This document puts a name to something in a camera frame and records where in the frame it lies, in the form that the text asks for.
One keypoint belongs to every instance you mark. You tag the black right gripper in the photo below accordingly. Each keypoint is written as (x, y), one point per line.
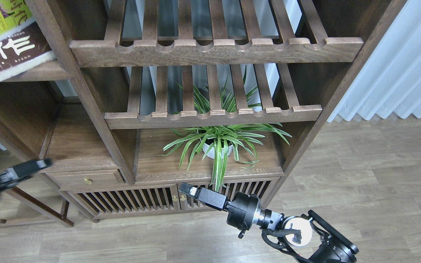
(243, 211)

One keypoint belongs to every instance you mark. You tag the dark red book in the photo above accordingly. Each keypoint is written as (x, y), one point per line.
(23, 50)

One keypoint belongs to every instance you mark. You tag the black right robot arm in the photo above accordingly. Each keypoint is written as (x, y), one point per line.
(279, 231)

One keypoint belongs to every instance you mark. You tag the white plant pot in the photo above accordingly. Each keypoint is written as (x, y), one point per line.
(210, 152)

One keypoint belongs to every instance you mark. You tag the green spider plant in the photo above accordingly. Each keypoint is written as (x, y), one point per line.
(243, 136)

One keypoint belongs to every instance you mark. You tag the dark wooden bookshelf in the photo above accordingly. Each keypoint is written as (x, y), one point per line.
(104, 109)

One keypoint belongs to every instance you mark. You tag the white curtain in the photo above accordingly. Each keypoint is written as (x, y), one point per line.
(390, 81)

